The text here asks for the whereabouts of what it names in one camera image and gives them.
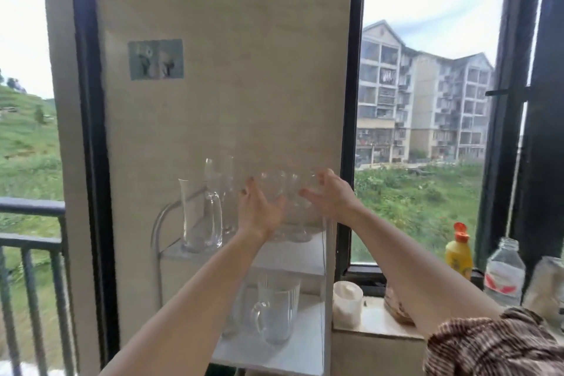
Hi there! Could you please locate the clear plastic water bottle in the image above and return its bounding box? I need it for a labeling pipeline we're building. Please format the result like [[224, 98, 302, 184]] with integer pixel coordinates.
[[483, 237, 526, 307]]

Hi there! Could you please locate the white shelf rack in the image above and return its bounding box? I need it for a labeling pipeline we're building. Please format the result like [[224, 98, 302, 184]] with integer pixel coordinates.
[[151, 188, 334, 376]]

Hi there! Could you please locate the tall slim clear glass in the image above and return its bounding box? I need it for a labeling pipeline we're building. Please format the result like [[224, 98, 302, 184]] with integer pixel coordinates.
[[204, 157, 239, 236]]

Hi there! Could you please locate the person's left hand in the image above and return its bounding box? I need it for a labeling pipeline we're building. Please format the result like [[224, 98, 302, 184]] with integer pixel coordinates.
[[238, 176, 287, 242]]

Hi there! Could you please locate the brown patterned sleeve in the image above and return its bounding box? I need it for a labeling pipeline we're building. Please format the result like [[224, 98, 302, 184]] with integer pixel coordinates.
[[423, 307, 564, 376]]

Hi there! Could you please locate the grey apartment building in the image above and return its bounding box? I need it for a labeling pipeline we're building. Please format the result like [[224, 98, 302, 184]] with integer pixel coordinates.
[[355, 20, 495, 166]]

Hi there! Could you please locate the beige board panel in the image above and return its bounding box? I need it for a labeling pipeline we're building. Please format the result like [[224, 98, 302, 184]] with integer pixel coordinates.
[[94, 0, 353, 334]]

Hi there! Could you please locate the clear drinking glass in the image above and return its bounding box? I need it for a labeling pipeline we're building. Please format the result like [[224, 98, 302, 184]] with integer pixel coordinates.
[[258, 171, 289, 242], [287, 172, 320, 243]]

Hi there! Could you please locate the tall glass pitcher with handle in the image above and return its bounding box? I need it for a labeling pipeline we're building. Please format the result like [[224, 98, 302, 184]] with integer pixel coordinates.
[[178, 177, 224, 254]]

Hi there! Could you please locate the clear glass mug with handle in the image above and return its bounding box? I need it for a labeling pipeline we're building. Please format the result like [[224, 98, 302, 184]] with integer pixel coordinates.
[[251, 276, 301, 344]]

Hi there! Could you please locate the dark metal balcony railing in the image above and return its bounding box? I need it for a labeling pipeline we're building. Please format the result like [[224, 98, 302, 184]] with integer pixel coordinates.
[[0, 197, 76, 376]]

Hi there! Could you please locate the small grey picture sticker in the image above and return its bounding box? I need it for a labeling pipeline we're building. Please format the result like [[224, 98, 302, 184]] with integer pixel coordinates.
[[128, 39, 185, 80]]

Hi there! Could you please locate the clear glass cup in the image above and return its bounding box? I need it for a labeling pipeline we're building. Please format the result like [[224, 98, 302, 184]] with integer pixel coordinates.
[[221, 282, 261, 338]]

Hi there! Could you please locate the black window frame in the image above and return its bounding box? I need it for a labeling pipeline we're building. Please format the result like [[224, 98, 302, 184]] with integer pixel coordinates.
[[69, 0, 122, 365], [336, 0, 385, 297], [475, 0, 564, 277]]

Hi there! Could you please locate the white lidded jar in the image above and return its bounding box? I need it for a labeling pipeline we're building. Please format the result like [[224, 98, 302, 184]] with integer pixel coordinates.
[[332, 281, 365, 330]]

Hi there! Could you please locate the person's left forearm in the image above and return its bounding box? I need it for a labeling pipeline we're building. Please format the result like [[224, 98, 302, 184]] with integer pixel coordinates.
[[99, 228, 270, 376]]

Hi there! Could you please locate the person's right forearm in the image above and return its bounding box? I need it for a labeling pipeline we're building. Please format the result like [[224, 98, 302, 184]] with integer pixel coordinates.
[[337, 208, 505, 339]]

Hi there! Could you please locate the yellow bottle with orange cap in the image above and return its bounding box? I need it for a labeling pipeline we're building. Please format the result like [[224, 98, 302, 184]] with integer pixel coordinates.
[[444, 222, 473, 281]]

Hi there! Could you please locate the person's right hand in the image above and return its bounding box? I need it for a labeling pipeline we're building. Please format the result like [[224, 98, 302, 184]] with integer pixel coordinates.
[[300, 169, 359, 225]]

